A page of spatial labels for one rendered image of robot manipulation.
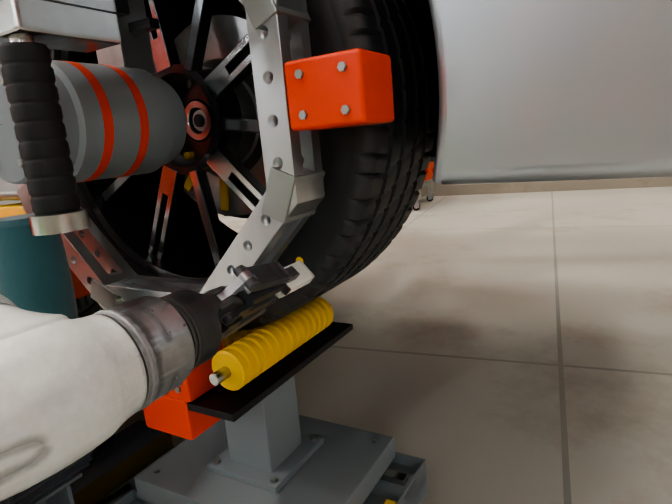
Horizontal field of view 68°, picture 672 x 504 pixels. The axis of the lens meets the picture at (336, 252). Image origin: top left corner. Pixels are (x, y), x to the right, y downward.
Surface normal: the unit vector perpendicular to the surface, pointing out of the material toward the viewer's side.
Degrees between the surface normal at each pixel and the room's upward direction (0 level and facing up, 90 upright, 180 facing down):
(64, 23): 90
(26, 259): 88
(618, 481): 0
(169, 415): 90
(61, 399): 75
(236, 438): 90
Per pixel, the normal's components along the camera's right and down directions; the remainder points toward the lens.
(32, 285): 0.47, 0.15
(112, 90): 0.73, -0.40
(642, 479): -0.09, -0.97
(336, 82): -0.49, 0.23
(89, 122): 0.87, 0.10
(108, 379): 0.85, -0.25
